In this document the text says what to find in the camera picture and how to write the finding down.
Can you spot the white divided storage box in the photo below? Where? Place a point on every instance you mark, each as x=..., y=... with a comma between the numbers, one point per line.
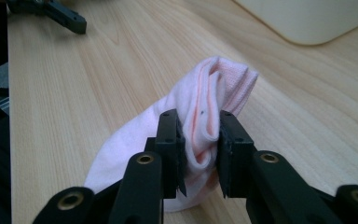
x=307, y=18

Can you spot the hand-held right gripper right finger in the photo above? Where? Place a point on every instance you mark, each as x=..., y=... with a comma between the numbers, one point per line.
x=236, y=161

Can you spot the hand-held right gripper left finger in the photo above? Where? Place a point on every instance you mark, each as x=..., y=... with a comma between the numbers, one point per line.
x=169, y=155

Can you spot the pink sock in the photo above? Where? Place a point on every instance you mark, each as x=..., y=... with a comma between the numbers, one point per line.
x=130, y=149

